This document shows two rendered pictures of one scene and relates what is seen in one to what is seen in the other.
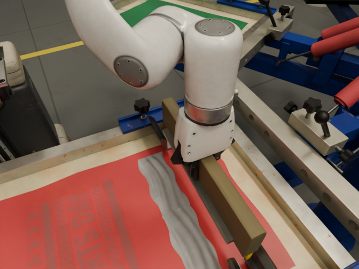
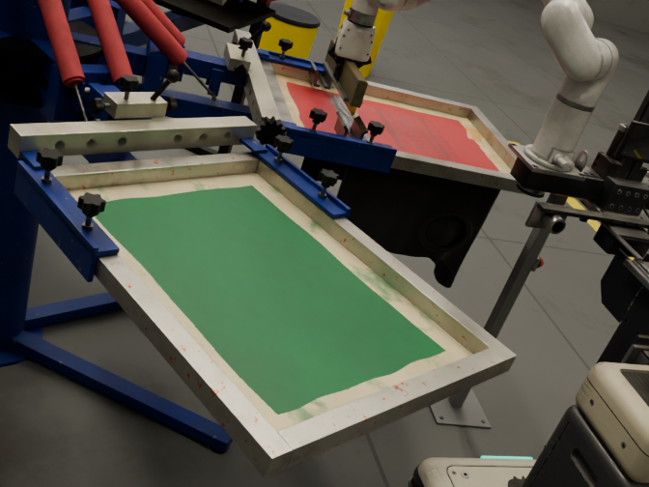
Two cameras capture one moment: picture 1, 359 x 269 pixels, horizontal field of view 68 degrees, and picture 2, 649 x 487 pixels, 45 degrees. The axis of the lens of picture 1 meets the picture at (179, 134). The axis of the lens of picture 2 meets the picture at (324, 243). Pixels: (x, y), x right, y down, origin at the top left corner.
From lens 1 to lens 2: 255 cm
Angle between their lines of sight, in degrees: 105
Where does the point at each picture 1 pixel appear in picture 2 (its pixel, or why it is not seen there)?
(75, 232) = (421, 140)
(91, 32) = not seen: outside the picture
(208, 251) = (336, 100)
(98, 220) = (407, 137)
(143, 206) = not seen: hidden behind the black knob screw
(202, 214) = (332, 111)
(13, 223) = (466, 159)
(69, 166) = not seen: hidden behind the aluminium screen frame
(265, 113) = (261, 83)
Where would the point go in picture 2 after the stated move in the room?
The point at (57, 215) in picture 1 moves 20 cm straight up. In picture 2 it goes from (437, 150) to (462, 88)
